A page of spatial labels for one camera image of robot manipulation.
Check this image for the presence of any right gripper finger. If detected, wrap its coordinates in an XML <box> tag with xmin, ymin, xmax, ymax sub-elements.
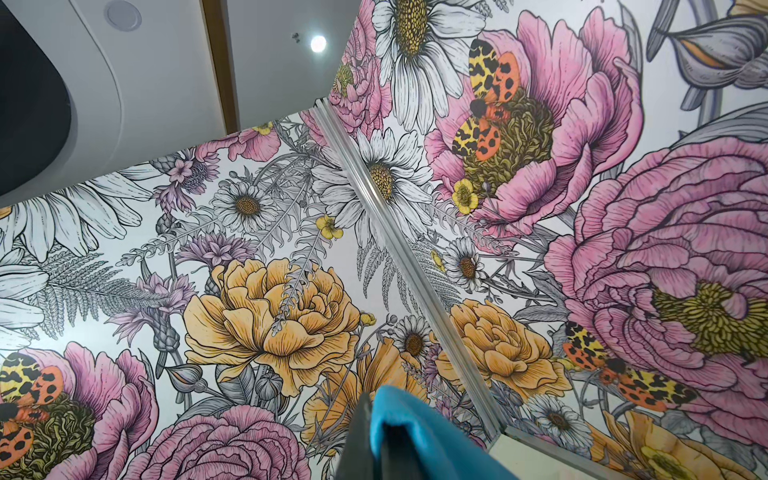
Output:
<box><xmin>334</xmin><ymin>392</ymin><xmax>430</xmax><ymax>480</ymax></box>

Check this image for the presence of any teal blue cloth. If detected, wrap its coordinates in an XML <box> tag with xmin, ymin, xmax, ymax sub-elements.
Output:
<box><xmin>371</xmin><ymin>386</ymin><xmax>515</xmax><ymax>479</ymax></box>

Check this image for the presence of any right aluminium corner post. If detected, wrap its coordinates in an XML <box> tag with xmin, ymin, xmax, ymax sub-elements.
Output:
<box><xmin>313</xmin><ymin>98</ymin><xmax>625</xmax><ymax>479</ymax></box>

